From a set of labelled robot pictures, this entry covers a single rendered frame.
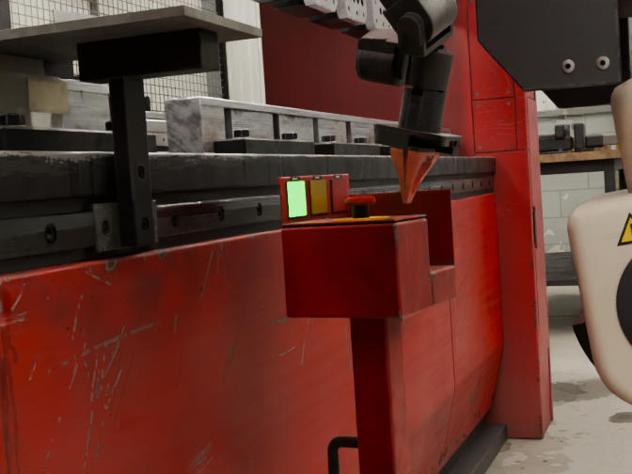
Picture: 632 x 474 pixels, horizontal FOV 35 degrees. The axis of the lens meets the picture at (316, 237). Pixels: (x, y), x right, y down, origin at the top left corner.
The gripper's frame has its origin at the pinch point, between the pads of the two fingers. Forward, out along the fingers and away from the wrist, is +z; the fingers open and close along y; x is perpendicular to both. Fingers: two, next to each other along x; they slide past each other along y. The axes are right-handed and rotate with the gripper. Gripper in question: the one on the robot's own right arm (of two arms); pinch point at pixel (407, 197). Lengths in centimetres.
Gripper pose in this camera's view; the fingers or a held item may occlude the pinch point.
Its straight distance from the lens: 136.0
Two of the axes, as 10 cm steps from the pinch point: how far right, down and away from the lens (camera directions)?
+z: -1.5, 9.7, 1.8
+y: -8.7, -2.1, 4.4
